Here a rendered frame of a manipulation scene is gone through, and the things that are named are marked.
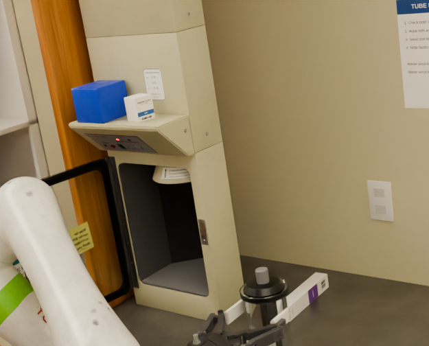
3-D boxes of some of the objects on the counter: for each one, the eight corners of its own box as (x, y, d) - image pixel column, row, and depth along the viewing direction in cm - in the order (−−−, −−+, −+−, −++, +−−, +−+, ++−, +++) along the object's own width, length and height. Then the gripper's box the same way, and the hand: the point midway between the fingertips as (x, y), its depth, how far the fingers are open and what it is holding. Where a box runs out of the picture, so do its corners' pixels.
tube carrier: (268, 357, 191) (256, 274, 185) (308, 366, 185) (297, 280, 179) (243, 380, 183) (230, 294, 177) (284, 390, 176) (272, 301, 170)
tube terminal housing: (191, 270, 252) (149, 21, 230) (276, 285, 231) (239, 15, 210) (135, 303, 234) (84, 38, 212) (223, 324, 213) (176, 32, 192)
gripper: (254, 351, 154) (311, 301, 171) (159, 329, 168) (220, 285, 185) (259, 386, 156) (314, 333, 173) (165, 362, 170) (224, 315, 187)
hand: (261, 312), depth 177 cm, fingers open, 11 cm apart
